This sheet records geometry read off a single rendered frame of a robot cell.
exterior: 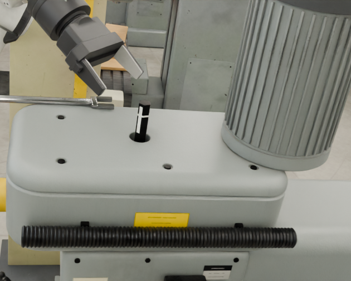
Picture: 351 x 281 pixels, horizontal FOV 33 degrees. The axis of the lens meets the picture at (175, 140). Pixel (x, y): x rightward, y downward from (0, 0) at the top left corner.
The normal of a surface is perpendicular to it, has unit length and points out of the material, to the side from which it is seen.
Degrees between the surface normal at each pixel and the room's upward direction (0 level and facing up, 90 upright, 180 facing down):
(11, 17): 90
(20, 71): 90
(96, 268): 90
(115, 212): 90
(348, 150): 0
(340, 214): 0
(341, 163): 0
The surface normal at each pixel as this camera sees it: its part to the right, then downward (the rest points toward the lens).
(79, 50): 0.00, -0.15
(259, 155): -0.44, 0.38
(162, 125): 0.15, -0.86
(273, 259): 0.17, 0.51
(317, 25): -0.07, 0.48
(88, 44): 0.54, -0.55
